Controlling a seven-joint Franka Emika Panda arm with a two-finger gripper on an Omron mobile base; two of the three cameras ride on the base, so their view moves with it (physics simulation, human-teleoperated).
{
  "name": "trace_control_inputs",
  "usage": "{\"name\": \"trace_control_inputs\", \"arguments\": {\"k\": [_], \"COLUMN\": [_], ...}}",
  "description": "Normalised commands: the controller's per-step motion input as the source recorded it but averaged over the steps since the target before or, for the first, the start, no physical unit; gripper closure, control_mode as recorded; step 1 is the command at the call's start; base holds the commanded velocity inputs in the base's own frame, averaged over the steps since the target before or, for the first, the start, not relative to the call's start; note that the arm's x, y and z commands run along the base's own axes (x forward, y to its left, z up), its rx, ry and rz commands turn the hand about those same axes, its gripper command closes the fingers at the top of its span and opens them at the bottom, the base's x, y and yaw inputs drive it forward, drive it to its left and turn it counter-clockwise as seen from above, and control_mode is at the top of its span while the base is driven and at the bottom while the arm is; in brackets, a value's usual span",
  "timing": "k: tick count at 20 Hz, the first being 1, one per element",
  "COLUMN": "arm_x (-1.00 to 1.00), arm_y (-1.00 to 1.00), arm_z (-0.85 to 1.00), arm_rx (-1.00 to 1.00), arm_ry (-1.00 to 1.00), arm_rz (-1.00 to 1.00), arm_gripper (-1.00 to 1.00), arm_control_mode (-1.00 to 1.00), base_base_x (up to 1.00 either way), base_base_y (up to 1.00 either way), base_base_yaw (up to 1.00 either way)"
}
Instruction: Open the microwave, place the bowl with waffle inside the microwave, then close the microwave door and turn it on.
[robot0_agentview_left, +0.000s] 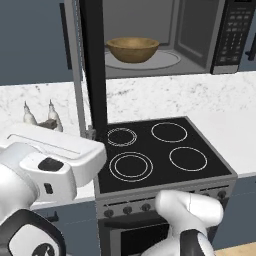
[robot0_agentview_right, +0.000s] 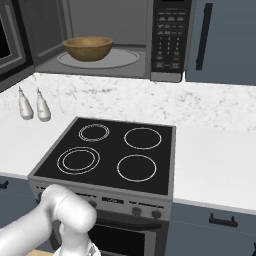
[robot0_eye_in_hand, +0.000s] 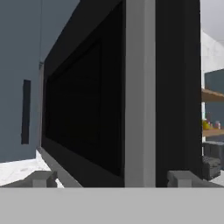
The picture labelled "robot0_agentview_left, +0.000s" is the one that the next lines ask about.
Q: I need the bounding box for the brown wooden bowl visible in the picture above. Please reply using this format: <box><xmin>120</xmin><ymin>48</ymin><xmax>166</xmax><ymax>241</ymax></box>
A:
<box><xmin>105</xmin><ymin>36</ymin><xmax>161</xmax><ymax>64</ymax></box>

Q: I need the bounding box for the black microwave door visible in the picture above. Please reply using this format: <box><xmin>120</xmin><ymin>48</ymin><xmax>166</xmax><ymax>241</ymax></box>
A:
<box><xmin>63</xmin><ymin>0</ymin><xmax>109</xmax><ymax>141</ymax></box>

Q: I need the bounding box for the blue base cupboard door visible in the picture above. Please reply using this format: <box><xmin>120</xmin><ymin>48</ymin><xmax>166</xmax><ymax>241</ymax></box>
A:
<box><xmin>31</xmin><ymin>199</ymin><xmax>101</xmax><ymax>256</ymax></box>
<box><xmin>211</xmin><ymin>174</ymin><xmax>256</xmax><ymax>251</ymax></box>

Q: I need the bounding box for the grey black microwave oven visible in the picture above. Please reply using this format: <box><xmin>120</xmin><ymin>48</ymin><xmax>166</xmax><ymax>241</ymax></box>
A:
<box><xmin>99</xmin><ymin>0</ymin><xmax>254</xmax><ymax>80</ymax></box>

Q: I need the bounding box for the white pointed object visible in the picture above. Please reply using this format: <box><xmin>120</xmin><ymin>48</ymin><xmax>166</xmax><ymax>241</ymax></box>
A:
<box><xmin>47</xmin><ymin>99</ymin><xmax>64</xmax><ymax>133</ymax></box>
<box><xmin>22</xmin><ymin>100</ymin><xmax>38</xmax><ymax>127</ymax></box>

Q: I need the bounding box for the black cupboard handle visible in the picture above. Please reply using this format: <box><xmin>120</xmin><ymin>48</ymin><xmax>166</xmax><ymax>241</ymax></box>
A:
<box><xmin>45</xmin><ymin>211</ymin><xmax>60</xmax><ymax>224</ymax></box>
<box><xmin>245</xmin><ymin>39</ymin><xmax>256</xmax><ymax>62</ymax></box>
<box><xmin>59</xmin><ymin>2</ymin><xmax>73</xmax><ymax>70</ymax></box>

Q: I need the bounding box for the blue wall cupboard door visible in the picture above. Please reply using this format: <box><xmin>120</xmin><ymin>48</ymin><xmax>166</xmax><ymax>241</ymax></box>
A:
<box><xmin>237</xmin><ymin>18</ymin><xmax>256</xmax><ymax>72</ymax></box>
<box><xmin>0</xmin><ymin>0</ymin><xmax>74</xmax><ymax>87</ymax></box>

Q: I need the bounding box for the black oven door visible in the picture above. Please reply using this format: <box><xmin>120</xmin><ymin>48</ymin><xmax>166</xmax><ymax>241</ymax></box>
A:
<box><xmin>98</xmin><ymin>196</ymin><xmax>232</xmax><ymax>256</ymax></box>

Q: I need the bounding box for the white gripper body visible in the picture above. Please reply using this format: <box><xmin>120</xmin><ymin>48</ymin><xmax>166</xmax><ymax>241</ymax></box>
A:
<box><xmin>0</xmin><ymin>123</ymin><xmax>108</xmax><ymax>189</ymax></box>

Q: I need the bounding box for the black hob stove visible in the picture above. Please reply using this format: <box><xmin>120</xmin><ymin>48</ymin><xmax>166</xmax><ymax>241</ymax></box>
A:
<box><xmin>93</xmin><ymin>115</ymin><xmax>239</xmax><ymax>256</ymax></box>

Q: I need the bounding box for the grey microwave turntable plate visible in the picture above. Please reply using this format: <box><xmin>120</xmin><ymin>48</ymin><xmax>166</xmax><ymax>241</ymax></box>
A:
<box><xmin>104</xmin><ymin>48</ymin><xmax>182</xmax><ymax>71</ymax></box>

